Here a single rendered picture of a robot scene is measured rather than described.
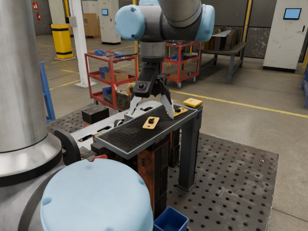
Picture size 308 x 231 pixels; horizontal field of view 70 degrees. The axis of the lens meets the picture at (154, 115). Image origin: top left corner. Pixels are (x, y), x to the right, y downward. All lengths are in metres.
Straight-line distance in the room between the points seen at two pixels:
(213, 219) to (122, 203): 0.84
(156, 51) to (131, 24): 0.15
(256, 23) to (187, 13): 7.29
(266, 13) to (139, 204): 7.54
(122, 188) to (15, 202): 0.12
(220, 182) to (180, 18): 0.95
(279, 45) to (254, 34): 1.14
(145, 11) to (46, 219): 0.45
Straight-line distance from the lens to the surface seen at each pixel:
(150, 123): 0.73
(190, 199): 1.12
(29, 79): 0.29
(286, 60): 6.93
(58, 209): 0.25
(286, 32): 6.85
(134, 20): 0.53
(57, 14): 8.04
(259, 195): 1.23
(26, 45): 0.29
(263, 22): 7.70
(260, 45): 7.74
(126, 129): 0.71
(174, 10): 0.43
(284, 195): 2.41
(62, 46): 8.04
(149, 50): 0.65
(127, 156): 0.59
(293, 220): 2.22
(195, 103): 0.92
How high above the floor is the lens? 1.50
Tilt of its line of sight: 26 degrees down
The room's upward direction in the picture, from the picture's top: straight up
